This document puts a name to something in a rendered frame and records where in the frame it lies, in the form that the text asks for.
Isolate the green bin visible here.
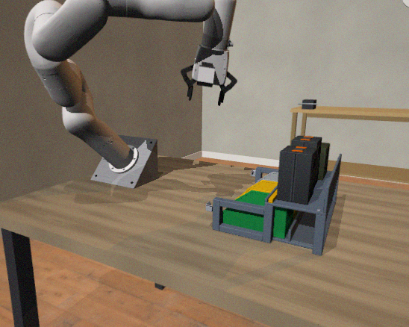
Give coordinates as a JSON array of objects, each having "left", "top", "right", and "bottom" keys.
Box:
[{"left": 222, "top": 190, "right": 294, "bottom": 239}]

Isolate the grey open bin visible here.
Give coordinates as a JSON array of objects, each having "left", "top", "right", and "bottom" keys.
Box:
[{"left": 255, "top": 172, "right": 278, "bottom": 184}]

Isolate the grey metal rack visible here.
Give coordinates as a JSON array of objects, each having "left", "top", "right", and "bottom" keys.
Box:
[{"left": 206, "top": 154, "right": 342, "bottom": 256}]

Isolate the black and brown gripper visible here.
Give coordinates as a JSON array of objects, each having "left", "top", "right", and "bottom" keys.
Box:
[{"left": 181, "top": 44, "right": 237, "bottom": 106}]

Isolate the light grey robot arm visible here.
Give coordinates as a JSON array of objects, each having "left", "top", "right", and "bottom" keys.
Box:
[{"left": 24, "top": 0, "right": 237, "bottom": 174}]

